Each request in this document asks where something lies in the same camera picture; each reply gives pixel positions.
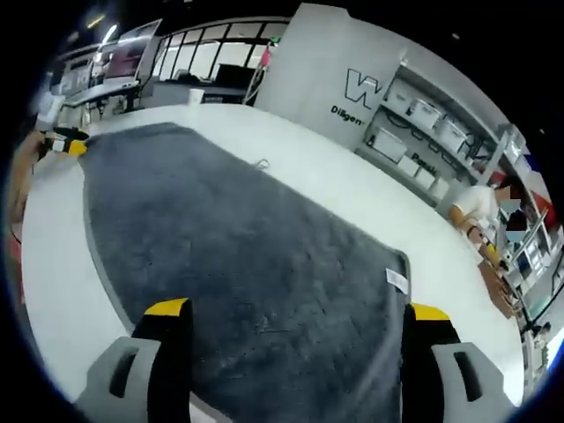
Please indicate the grey plush towel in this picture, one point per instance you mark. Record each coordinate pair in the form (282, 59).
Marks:
(229, 247)

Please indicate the black flat monitor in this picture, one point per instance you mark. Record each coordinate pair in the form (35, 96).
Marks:
(233, 75)

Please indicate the white side desk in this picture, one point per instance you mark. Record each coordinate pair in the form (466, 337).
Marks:
(101, 90)

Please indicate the large tilted monitor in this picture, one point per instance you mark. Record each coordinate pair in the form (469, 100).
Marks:
(130, 55)

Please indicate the wooden tray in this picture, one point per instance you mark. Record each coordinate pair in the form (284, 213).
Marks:
(495, 286)

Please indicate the dark low counter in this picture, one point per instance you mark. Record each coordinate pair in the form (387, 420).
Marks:
(185, 92)

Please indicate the white paper cup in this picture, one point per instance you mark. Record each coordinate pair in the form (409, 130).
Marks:
(196, 97)

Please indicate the pink hanging cloth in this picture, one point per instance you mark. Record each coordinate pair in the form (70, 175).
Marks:
(265, 56)

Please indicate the grey metal shelf unit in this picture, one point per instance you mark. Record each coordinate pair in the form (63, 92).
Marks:
(493, 156)

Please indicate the group of white storage bins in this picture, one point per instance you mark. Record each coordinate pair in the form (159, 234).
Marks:
(425, 112)

